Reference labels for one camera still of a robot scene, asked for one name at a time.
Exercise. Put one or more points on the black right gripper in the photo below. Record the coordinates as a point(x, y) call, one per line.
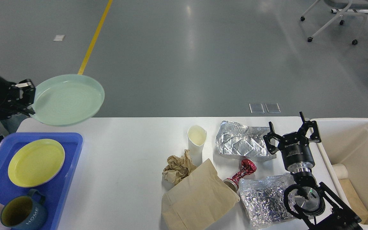
point(296, 153)

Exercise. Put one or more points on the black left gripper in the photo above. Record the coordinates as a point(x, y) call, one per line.
point(22, 96)

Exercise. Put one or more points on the mint green plate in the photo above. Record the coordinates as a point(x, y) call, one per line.
point(67, 100)

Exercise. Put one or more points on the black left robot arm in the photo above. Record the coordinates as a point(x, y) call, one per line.
point(16, 98)

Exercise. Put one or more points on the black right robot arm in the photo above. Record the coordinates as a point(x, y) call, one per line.
point(314, 203)

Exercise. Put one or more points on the crushed red can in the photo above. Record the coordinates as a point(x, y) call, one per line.
point(247, 168)

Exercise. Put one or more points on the white cup in bin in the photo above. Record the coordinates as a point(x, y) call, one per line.
point(341, 171)

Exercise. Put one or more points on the aluminium foil tray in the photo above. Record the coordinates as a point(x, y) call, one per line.
point(238, 141)

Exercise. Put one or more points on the white plastic bin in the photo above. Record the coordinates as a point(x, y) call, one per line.
point(345, 141)

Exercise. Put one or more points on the crumpled aluminium foil sheet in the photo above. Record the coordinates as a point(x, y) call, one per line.
point(263, 200)

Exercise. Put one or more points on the yellow plate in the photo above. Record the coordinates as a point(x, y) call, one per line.
point(36, 163)

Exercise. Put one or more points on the white paper cup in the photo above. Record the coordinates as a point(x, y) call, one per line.
point(196, 139)

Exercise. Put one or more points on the blue plastic tray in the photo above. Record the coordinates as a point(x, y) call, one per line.
point(56, 190)

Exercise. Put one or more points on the brown paper bag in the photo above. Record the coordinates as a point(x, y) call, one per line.
point(198, 201)

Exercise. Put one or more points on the crumpled brown paper ball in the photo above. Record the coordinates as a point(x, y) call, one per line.
point(178, 168)

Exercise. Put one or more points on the blue mug yellow inside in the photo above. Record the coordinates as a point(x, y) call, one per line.
point(25, 212)

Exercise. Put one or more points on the white office chair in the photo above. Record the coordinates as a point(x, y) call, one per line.
point(345, 5)

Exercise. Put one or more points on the white table foot bar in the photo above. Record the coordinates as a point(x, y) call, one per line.
point(351, 10)

